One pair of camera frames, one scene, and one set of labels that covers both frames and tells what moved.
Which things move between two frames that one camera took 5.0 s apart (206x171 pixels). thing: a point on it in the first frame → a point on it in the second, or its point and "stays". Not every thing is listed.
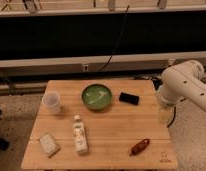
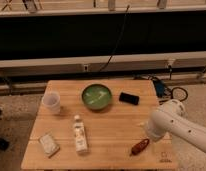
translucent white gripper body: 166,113 → 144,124
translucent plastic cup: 51,103 stays
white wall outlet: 86,67 stays
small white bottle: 80,136 stays
